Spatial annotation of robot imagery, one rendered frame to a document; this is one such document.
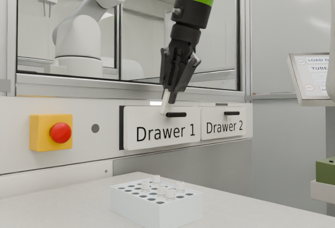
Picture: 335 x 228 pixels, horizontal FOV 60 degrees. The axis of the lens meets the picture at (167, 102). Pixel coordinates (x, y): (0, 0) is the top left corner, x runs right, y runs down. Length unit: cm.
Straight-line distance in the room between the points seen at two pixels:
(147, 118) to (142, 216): 38
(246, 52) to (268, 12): 138
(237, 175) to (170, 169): 39
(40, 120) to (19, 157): 9
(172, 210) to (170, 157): 48
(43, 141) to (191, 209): 31
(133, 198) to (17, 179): 28
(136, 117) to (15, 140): 28
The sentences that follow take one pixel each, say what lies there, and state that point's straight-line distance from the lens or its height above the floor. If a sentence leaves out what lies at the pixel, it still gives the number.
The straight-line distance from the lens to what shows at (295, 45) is 244.
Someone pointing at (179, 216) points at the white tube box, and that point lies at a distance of 42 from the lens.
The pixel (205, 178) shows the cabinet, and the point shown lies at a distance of 103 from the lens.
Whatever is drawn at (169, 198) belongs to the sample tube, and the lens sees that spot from 42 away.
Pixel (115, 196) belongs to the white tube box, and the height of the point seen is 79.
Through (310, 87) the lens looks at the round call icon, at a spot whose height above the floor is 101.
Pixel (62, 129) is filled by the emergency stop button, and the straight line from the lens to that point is 59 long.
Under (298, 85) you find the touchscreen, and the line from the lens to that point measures 143.
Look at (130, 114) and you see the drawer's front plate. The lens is 72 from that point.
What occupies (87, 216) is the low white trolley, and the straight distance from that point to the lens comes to 48.
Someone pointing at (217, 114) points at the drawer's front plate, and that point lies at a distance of 103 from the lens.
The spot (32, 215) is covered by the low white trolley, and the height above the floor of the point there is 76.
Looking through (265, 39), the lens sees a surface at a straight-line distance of 257.
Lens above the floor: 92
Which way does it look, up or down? 1 degrees up
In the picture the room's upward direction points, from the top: straight up
